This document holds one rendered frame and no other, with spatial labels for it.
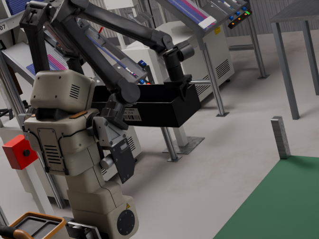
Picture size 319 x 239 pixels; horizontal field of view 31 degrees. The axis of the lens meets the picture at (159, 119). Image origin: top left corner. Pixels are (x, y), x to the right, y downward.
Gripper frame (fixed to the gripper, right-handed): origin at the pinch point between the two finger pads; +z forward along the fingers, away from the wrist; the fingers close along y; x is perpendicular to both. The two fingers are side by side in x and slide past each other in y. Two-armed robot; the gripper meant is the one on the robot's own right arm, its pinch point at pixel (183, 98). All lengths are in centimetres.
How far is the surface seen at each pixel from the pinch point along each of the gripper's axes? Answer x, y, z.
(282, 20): -182, 50, 32
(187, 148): -131, 125, 109
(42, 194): -8, 139, 69
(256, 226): 52, -56, 15
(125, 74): -101, 131, 32
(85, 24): -108, 160, -4
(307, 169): 21, -59, 15
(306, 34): -223, 56, 59
